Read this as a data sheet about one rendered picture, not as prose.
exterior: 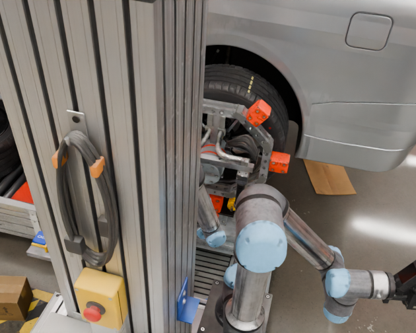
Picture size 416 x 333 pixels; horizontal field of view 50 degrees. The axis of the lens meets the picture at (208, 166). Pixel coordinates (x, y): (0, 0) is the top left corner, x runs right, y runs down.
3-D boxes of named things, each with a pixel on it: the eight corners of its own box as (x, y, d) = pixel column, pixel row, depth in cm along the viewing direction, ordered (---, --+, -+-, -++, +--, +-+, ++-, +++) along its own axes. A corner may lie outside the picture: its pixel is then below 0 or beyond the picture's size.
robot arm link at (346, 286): (321, 279, 125) (329, 261, 119) (360, 281, 125) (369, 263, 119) (327, 304, 119) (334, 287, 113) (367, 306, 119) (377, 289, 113)
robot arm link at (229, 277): (255, 282, 153) (261, 258, 144) (258, 318, 143) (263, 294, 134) (221, 280, 153) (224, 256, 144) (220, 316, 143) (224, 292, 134)
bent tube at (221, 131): (255, 140, 203) (257, 121, 196) (247, 167, 189) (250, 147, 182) (217, 133, 206) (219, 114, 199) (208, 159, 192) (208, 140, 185)
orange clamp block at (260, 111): (258, 118, 204) (272, 107, 198) (255, 128, 198) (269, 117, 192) (247, 109, 202) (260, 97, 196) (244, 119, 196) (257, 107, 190)
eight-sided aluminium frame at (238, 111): (263, 196, 233) (279, 110, 197) (261, 205, 228) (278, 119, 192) (165, 176, 241) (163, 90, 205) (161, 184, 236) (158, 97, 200)
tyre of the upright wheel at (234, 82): (160, 144, 261) (266, 180, 259) (146, 169, 243) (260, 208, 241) (179, 44, 216) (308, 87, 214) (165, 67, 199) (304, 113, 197)
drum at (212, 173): (229, 160, 223) (232, 138, 213) (220, 188, 207) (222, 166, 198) (202, 154, 225) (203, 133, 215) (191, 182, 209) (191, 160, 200)
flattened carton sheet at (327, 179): (334, 147, 361) (335, 144, 359) (356, 195, 320) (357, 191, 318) (298, 147, 358) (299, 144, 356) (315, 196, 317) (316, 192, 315)
